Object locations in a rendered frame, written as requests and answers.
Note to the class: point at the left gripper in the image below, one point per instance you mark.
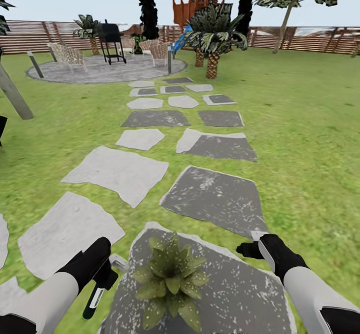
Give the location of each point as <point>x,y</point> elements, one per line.
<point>107,278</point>

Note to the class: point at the pot plant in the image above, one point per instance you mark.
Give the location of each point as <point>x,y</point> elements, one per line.
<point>170,279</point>

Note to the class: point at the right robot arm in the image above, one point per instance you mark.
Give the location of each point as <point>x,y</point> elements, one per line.
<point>321,309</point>

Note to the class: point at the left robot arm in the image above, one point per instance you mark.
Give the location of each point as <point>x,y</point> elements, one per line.
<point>41,311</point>

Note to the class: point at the insectifuge atomizer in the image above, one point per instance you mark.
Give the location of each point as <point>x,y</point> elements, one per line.
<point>93,301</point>

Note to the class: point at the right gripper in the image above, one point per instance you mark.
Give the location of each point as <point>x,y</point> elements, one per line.
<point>248,250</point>

